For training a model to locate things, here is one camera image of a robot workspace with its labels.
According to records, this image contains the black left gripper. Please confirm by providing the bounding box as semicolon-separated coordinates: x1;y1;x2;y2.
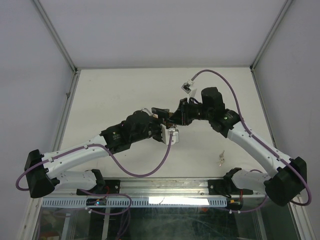
131;109;170;144

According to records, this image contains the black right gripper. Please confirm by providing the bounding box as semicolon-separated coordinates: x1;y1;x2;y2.
167;97;213;126

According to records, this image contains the silver key pair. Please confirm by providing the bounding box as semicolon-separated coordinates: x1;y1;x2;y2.
217;150;225;167

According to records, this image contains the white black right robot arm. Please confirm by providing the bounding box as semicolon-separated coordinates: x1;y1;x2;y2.
169;87;307;207

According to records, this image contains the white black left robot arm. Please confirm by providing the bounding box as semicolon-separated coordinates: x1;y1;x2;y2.
24;110;179;199

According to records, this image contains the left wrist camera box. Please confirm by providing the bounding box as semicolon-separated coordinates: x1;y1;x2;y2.
161;124;180;146

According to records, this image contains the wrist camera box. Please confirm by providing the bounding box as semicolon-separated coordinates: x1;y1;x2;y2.
161;124;180;146
181;79;197;102

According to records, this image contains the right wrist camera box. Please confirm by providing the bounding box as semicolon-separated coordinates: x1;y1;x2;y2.
181;79;197;102

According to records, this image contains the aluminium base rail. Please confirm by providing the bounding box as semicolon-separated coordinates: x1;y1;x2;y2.
57;177;301;198

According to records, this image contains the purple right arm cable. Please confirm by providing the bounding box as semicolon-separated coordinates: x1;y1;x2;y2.
192;69;312;216

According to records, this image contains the slotted cable duct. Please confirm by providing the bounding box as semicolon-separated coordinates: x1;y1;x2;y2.
41;196;227;209

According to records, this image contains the aluminium frame post right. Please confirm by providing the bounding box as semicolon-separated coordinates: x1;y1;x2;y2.
249;0;295;72

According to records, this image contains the aluminium frame post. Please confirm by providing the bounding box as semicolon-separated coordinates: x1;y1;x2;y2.
249;0;295;72
31;0;78;74

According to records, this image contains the aluminium frame post left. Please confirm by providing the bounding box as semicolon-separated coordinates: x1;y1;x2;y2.
31;0;78;74

